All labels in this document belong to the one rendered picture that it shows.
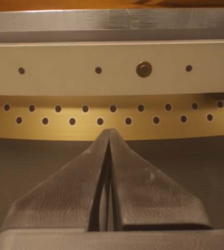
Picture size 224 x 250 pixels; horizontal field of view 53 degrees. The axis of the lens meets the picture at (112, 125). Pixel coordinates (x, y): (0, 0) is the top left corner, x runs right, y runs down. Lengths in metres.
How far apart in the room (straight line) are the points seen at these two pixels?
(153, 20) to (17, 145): 0.21
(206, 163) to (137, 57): 0.15
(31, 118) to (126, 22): 0.15
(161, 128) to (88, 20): 0.14
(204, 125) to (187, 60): 0.09
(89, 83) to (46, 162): 0.11
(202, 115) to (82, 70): 0.15
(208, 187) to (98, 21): 0.22
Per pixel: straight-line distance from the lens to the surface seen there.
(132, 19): 0.26
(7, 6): 0.34
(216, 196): 0.31
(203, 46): 0.23
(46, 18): 0.27
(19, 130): 0.29
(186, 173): 0.28
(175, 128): 0.27
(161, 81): 0.22
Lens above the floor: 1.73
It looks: 24 degrees down
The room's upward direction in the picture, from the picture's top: 1 degrees counter-clockwise
